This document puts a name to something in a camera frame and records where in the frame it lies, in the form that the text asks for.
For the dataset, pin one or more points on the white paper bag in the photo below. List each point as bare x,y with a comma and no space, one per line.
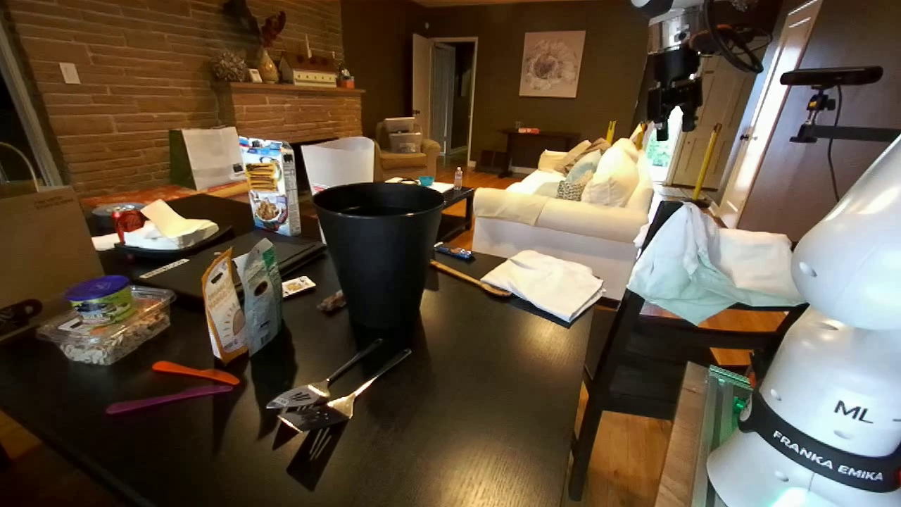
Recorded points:
213,156

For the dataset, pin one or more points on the white napkin stack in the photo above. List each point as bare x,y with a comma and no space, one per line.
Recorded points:
166,228

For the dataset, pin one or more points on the white sofa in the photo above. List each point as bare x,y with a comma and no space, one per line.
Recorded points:
596,211

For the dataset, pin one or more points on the cereal box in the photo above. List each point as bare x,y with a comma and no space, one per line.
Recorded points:
273,183

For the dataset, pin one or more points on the green white snack pouch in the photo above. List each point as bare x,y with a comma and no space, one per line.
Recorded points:
261,283

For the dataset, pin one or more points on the brown white snack pouch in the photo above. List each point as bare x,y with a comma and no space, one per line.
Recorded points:
223,310

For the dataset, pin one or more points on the black wooden chair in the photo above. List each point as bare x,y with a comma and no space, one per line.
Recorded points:
639,355

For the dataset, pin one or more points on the black plastic bin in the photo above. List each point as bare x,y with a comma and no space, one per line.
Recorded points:
382,238

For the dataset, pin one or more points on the purple knife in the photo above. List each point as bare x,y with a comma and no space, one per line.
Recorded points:
139,403

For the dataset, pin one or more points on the metal spatula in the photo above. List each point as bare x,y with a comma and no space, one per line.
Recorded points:
320,390

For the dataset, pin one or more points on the large white towel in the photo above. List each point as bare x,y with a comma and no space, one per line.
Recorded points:
698,267

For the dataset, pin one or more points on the clear plastic food container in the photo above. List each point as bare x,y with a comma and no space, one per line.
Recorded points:
104,341

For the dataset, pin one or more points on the brown paper bag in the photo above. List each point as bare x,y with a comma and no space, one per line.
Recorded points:
44,245

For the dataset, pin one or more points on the black camera on stand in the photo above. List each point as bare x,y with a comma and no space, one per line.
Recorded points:
824,79

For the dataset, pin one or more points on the framed wall picture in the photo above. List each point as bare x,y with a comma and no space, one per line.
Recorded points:
550,66

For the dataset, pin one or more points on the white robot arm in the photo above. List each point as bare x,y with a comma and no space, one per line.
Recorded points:
824,426

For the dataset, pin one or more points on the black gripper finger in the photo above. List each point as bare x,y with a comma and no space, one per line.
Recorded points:
661,124
688,118

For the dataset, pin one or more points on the orange knife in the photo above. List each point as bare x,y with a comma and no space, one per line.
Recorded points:
216,376

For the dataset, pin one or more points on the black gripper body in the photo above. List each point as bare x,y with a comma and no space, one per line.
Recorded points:
675,81

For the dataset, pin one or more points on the white laptop back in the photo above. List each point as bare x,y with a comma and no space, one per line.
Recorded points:
340,160

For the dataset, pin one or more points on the small white folded towel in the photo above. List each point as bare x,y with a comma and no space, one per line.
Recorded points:
548,283

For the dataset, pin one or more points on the purple lidded jar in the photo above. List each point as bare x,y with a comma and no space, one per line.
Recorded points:
104,300

